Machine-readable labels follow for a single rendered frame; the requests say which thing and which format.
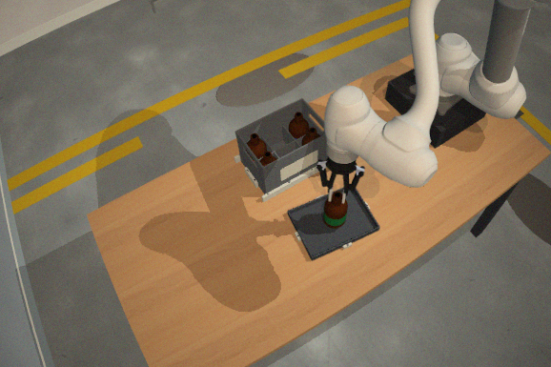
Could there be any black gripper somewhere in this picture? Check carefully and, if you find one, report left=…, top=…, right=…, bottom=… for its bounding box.
left=316, top=156, right=365, bottom=204

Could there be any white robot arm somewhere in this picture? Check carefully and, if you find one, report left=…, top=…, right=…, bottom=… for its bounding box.
left=324, top=0, right=551, bottom=188

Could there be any grey divided bottle crate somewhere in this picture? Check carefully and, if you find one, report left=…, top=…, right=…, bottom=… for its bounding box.
left=235, top=98, right=328, bottom=194

